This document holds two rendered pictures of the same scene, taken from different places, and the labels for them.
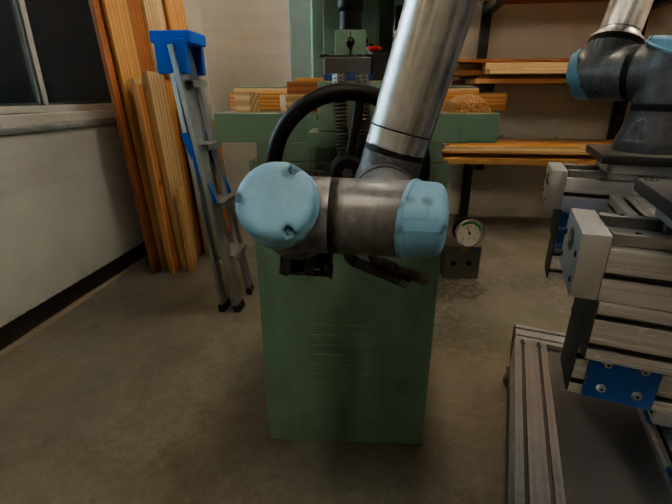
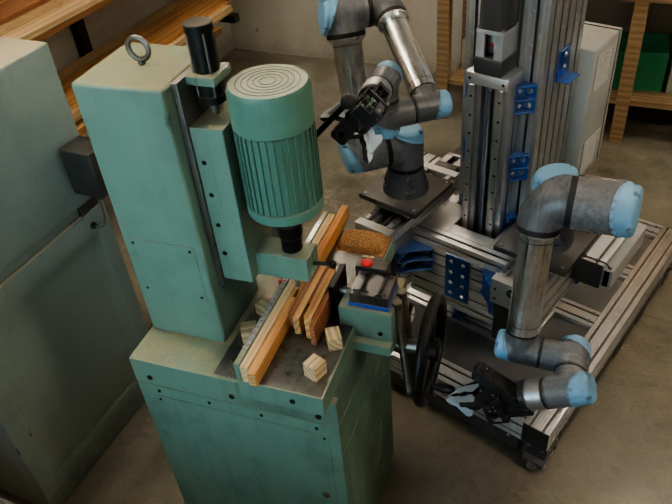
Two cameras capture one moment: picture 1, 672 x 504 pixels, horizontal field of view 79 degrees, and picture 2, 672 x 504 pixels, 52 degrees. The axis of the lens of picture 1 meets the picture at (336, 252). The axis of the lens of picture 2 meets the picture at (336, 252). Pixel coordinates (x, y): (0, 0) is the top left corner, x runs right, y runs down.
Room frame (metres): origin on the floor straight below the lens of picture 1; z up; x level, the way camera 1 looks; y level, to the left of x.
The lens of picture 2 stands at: (0.51, 1.17, 2.10)
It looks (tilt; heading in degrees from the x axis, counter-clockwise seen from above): 39 degrees down; 290
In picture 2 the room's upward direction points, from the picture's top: 6 degrees counter-clockwise
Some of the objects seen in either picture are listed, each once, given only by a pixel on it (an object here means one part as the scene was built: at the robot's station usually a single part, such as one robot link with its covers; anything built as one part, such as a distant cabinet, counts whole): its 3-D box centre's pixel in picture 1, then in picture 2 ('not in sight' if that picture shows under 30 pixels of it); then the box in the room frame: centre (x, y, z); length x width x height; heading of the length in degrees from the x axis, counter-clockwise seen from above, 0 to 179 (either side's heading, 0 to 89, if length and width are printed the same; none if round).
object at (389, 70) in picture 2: not in sight; (384, 81); (0.93, -0.45, 1.31); 0.11 x 0.08 x 0.09; 88
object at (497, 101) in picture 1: (366, 101); (305, 284); (1.06, -0.07, 0.92); 0.67 x 0.02 x 0.04; 88
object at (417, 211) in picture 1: (386, 213); (565, 357); (0.40, -0.05, 0.82); 0.11 x 0.11 x 0.08; 85
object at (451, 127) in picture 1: (354, 126); (342, 312); (0.95, -0.04, 0.87); 0.61 x 0.30 x 0.06; 88
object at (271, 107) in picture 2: not in sight; (277, 147); (1.06, -0.03, 1.35); 0.18 x 0.18 x 0.31
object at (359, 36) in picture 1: (351, 53); (287, 260); (1.08, -0.04, 1.03); 0.14 x 0.07 x 0.09; 178
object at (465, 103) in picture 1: (466, 102); (362, 238); (0.96, -0.29, 0.92); 0.14 x 0.09 x 0.04; 178
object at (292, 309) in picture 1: (347, 287); (283, 422); (1.18, -0.04, 0.36); 0.58 x 0.45 x 0.71; 178
